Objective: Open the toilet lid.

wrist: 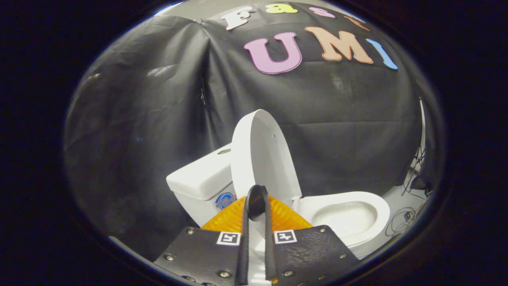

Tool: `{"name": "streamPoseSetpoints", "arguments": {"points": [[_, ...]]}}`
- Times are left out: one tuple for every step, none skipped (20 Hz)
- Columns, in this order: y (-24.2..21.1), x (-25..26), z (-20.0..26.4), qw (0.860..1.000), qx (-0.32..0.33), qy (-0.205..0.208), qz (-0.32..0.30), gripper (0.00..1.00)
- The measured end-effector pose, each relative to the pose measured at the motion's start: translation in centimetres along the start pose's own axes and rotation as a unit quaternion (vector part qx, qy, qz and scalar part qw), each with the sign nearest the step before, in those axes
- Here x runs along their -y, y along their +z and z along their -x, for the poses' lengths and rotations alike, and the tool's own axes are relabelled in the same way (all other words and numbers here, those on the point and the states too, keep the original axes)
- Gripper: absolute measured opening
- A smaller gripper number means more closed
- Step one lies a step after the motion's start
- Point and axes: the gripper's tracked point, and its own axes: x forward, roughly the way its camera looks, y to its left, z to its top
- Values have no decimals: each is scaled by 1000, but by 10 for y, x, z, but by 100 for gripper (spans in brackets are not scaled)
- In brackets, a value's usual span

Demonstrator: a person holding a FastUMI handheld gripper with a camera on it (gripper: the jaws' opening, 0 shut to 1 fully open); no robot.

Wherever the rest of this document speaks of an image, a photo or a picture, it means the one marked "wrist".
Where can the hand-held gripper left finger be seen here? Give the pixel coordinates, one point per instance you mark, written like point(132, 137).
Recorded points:
point(198, 254)

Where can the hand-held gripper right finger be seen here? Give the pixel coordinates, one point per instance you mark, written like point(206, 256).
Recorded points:
point(313, 254)

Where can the black round lid pull tab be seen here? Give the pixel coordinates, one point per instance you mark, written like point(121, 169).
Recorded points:
point(257, 202)

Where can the white toilet lid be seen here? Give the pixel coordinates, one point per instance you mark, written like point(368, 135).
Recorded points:
point(262, 151)

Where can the white ceramic toilet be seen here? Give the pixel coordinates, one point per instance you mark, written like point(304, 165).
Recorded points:
point(198, 178)

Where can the black tripod stand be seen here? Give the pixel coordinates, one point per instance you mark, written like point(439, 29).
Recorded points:
point(420, 182)

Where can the black backdrop cloth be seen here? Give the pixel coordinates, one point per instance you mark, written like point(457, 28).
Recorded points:
point(158, 119)

